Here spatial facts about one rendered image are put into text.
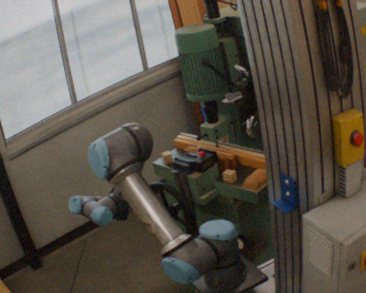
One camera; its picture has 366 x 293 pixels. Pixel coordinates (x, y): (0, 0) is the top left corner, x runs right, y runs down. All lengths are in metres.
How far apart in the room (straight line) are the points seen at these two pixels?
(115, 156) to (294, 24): 0.75
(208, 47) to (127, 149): 0.68
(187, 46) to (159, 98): 1.77
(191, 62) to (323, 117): 1.01
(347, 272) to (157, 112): 2.84
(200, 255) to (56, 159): 2.04
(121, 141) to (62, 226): 2.08
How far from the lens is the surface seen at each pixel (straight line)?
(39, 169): 3.51
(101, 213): 2.01
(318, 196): 1.42
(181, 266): 1.64
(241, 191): 2.23
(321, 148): 1.37
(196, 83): 2.26
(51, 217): 3.66
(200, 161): 2.24
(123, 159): 1.68
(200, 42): 2.20
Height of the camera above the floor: 2.01
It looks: 25 degrees down
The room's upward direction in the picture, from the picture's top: 12 degrees counter-clockwise
